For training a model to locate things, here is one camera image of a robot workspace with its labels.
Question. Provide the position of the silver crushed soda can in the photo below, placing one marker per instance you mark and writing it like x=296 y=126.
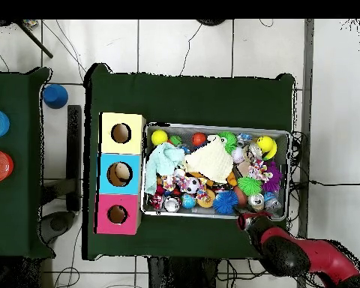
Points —
x=256 y=202

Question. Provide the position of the red robot arm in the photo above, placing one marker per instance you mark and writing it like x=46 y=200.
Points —
x=327 y=258

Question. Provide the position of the wooden box with three holes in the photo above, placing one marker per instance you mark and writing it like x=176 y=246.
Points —
x=120 y=175

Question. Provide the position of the blue spiky ball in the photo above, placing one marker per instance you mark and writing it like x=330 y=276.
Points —
x=225 y=202

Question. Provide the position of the purple spiky monster toy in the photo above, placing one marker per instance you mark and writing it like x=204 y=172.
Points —
x=273 y=177

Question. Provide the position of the cream waffle cloth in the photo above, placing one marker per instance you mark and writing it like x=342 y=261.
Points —
x=210 y=162

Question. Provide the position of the yellow smiley ball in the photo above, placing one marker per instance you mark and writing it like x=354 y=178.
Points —
x=265 y=144

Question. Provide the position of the green furry toy with eyes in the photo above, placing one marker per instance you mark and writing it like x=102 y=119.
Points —
x=229 y=141

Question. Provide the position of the red orange ball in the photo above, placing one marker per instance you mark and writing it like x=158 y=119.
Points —
x=199 y=139

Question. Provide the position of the mint green cloth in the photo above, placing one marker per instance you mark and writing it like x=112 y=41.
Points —
x=162 y=162

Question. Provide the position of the plain yellow ball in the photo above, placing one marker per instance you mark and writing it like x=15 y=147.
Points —
x=159 y=137

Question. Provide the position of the black upright panel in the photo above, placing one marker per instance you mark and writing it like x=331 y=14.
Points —
x=74 y=156

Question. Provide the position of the dark stand base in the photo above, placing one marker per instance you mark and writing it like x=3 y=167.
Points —
x=58 y=223

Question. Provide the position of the black round base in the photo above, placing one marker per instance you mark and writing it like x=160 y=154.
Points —
x=210 y=22

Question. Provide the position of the blue plastic cup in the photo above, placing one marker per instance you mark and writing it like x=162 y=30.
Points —
x=55 y=96

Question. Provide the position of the dark green side table cloth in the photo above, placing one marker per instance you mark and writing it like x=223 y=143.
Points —
x=15 y=210

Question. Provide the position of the black tripod leg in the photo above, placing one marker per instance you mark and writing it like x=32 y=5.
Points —
x=36 y=40

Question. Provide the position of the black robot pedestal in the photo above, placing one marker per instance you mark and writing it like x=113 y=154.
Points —
x=183 y=276

